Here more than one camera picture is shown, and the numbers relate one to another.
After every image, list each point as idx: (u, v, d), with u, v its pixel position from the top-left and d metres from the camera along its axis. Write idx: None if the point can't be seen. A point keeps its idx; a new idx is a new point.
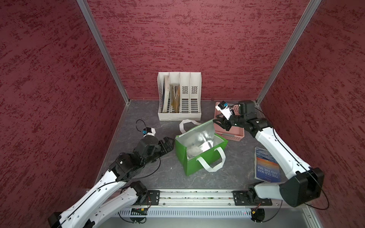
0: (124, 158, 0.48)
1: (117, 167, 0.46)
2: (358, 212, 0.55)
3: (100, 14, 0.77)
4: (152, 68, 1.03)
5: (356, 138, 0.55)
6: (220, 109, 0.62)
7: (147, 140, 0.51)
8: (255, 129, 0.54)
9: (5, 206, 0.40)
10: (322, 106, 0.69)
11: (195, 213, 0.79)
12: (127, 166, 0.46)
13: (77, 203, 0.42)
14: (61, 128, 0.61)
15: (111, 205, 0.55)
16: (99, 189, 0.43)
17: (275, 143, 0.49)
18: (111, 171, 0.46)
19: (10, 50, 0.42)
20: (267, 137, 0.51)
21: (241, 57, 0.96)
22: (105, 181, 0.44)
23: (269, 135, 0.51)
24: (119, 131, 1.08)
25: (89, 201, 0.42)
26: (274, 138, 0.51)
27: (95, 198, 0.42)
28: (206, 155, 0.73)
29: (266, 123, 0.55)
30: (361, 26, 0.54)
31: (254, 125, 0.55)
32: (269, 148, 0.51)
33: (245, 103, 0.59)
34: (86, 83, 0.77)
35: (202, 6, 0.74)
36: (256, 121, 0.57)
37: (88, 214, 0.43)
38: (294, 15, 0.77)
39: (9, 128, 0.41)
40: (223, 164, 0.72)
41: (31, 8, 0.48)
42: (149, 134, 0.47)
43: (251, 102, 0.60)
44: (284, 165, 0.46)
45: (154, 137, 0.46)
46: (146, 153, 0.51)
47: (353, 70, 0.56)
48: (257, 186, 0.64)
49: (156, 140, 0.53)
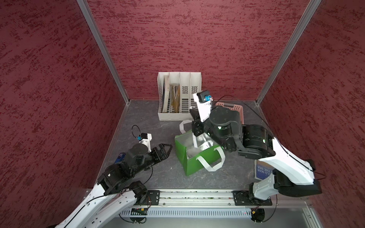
0: (113, 170, 0.47)
1: (105, 179, 0.45)
2: (358, 212, 0.54)
3: (100, 14, 0.77)
4: (152, 68, 1.03)
5: (357, 138, 0.55)
6: (197, 101, 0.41)
7: (135, 151, 0.48)
8: (264, 152, 0.34)
9: (5, 206, 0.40)
10: (322, 106, 0.69)
11: (195, 213, 0.79)
12: (115, 177, 0.45)
13: (69, 216, 0.43)
14: (61, 128, 0.61)
15: (108, 211, 0.55)
16: (89, 204, 0.43)
17: (292, 162, 0.38)
18: (100, 185, 0.45)
19: (10, 50, 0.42)
20: (282, 157, 0.36)
21: (241, 57, 0.96)
22: (94, 194, 0.44)
23: (281, 153, 0.36)
24: (119, 131, 1.08)
25: (79, 216, 0.42)
26: (287, 154, 0.37)
27: (87, 212, 0.42)
28: (206, 154, 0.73)
29: (266, 136, 0.36)
30: (361, 26, 0.54)
31: (264, 149, 0.33)
32: (276, 165, 0.39)
33: (232, 124, 0.32)
34: (86, 83, 0.77)
35: (202, 6, 0.74)
36: (262, 140, 0.34)
37: (80, 226, 0.43)
38: (294, 15, 0.77)
39: (9, 128, 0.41)
40: (223, 163, 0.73)
41: (31, 8, 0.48)
42: (138, 143, 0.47)
43: (236, 116, 0.32)
44: (301, 179, 0.40)
45: (143, 146, 0.51)
46: (135, 163, 0.49)
47: (353, 70, 0.56)
48: (257, 194, 0.62)
49: (146, 149, 0.50)
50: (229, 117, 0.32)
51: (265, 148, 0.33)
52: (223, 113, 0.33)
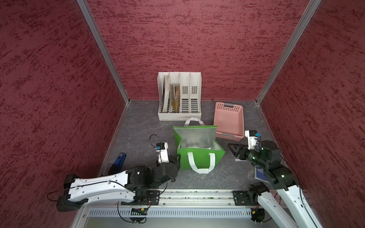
0: (141, 171, 0.51)
1: (132, 173, 0.50)
2: (358, 212, 0.55)
3: (100, 14, 0.77)
4: (152, 68, 1.03)
5: (357, 138, 0.55)
6: (248, 135, 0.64)
7: (168, 170, 0.50)
8: (278, 183, 0.49)
9: (5, 206, 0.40)
10: (322, 106, 0.69)
11: (195, 213, 0.79)
12: (139, 179, 0.49)
13: (90, 180, 0.48)
14: (61, 128, 0.61)
15: (109, 195, 0.57)
16: (109, 183, 0.47)
17: (300, 210, 0.45)
18: (126, 175, 0.49)
19: (10, 50, 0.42)
20: (292, 199, 0.47)
21: (241, 57, 0.96)
22: (118, 179, 0.48)
23: (295, 197, 0.47)
24: (119, 131, 1.08)
25: (98, 186, 0.46)
26: (300, 203, 0.46)
27: (102, 188, 0.46)
28: (198, 155, 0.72)
29: (291, 178, 0.50)
30: (361, 26, 0.54)
31: (277, 179, 0.50)
32: (290, 208, 0.48)
33: (272, 151, 0.52)
34: (86, 84, 0.77)
35: (202, 6, 0.74)
36: (283, 175, 0.50)
37: (89, 195, 0.47)
38: (294, 15, 0.77)
39: (9, 128, 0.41)
40: (210, 170, 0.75)
41: (31, 8, 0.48)
42: (172, 165, 0.53)
43: (277, 150, 0.52)
44: None
45: (175, 169, 0.53)
46: (159, 179, 0.51)
47: (353, 70, 0.56)
48: (263, 199, 0.63)
49: (175, 174, 0.52)
50: (272, 147, 0.53)
51: (279, 180, 0.50)
52: (270, 143, 0.55)
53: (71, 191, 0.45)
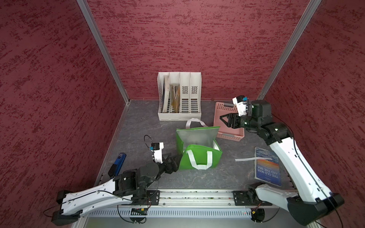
0: (127, 176, 0.53)
1: (120, 180, 0.52)
2: (358, 212, 0.54)
3: (100, 14, 0.77)
4: (152, 68, 1.03)
5: (356, 138, 0.55)
6: (236, 102, 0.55)
7: (146, 171, 0.50)
8: (272, 137, 0.46)
9: (5, 206, 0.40)
10: (322, 106, 0.69)
11: (195, 213, 0.79)
12: (127, 185, 0.51)
13: (80, 192, 0.50)
14: (61, 128, 0.61)
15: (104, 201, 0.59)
16: (98, 192, 0.50)
17: (295, 161, 0.43)
18: (113, 181, 0.52)
19: (10, 50, 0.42)
20: (286, 150, 0.44)
21: (241, 57, 0.96)
22: (106, 187, 0.51)
23: (289, 148, 0.44)
24: (119, 131, 1.08)
25: (88, 198, 0.49)
26: (294, 153, 0.44)
27: (92, 198, 0.49)
28: (197, 153, 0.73)
29: (284, 131, 0.47)
30: (361, 26, 0.54)
31: (271, 132, 0.47)
32: (283, 161, 0.46)
33: (261, 105, 0.50)
34: (86, 83, 0.77)
35: (202, 6, 0.74)
36: (275, 128, 0.47)
37: (81, 206, 0.50)
38: (294, 15, 0.77)
39: (9, 128, 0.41)
40: (208, 166, 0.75)
41: (31, 8, 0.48)
42: (151, 164, 0.52)
43: (266, 104, 0.50)
44: (301, 186, 0.41)
45: (154, 169, 0.51)
46: (142, 181, 0.52)
47: (353, 70, 0.56)
48: (259, 190, 0.63)
49: (155, 173, 0.50)
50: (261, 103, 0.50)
51: (272, 131, 0.47)
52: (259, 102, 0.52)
53: (63, 206, 0.48)
